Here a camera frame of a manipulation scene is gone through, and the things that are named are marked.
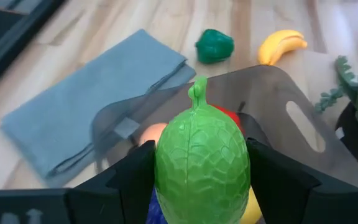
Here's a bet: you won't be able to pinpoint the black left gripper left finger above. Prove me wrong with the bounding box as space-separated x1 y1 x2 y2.
67 139 157 224

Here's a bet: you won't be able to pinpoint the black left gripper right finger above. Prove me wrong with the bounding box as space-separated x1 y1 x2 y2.
246 138 358 224

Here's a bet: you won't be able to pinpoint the yellow toy lemon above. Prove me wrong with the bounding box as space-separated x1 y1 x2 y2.
239 185 264 224

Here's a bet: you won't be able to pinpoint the purple toy grapes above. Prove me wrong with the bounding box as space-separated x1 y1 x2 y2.
145 187 169 224

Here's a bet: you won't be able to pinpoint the toy peach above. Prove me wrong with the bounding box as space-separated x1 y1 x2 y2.
138 122 169 147

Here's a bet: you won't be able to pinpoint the green toy cabbage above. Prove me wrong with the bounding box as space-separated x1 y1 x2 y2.
154 75 252 224

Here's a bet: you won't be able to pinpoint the red toy tomato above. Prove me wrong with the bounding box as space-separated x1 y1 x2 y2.
211 104 244 135

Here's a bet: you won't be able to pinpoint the yellow toy banana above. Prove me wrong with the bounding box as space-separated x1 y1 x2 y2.
257 29 308 67

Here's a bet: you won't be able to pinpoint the green toy bell pepper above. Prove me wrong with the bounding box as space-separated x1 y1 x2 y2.
195 28 235 65

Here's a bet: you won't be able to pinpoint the black plant pot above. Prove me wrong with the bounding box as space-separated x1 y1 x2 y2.
334 101 358 171

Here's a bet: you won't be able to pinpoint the blue-grey folded cloth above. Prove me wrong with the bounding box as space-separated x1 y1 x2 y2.
1 28 197 188

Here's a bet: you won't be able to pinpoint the grey translucent plastic bin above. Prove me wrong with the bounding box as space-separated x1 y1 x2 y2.
91 64 358 224

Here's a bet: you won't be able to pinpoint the black table edge frame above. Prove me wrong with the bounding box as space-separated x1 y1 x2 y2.
0 0 67 101

